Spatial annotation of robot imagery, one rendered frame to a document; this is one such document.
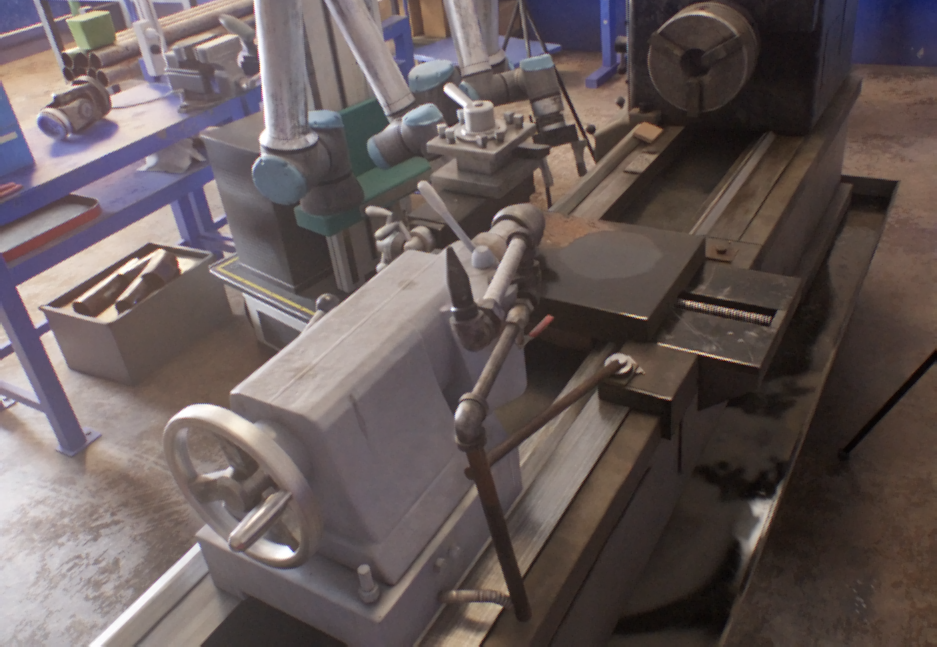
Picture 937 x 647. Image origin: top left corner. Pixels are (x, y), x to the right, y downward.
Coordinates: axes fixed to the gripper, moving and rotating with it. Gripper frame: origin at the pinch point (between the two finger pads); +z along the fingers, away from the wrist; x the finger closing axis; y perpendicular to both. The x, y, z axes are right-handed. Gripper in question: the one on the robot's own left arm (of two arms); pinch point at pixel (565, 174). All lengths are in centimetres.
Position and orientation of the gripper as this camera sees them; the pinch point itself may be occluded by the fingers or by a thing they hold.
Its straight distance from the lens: 242.1
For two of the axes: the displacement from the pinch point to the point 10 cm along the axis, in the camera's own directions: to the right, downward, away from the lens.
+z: 2.7, 9.5, 1.3
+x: 7.8, -2.9, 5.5
